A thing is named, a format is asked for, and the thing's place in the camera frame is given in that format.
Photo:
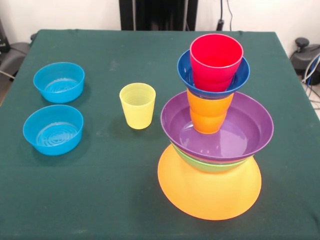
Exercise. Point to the purple bowl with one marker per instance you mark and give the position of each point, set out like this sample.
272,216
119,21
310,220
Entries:
247,135

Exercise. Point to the dark blue bowl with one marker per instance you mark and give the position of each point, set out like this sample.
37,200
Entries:
185,72

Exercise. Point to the light blue bowl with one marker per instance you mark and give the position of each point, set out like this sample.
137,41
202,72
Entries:
59,83
53,132

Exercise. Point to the dark green tablecloth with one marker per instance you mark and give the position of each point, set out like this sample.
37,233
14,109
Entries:
75,187

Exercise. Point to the red cup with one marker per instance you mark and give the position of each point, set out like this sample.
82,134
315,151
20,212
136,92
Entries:
215,70

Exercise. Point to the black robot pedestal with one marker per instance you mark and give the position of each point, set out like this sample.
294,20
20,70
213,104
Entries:
160,10

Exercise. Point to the large green bowl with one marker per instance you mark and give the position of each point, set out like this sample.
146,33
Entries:
215,167

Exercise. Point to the orange cup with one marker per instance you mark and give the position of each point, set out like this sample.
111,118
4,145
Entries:
208,115

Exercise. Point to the large orange bowl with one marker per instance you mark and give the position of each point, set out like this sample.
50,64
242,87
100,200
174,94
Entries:
210,195

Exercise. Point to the yellow cup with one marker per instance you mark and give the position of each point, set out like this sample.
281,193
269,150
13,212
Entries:
137,110

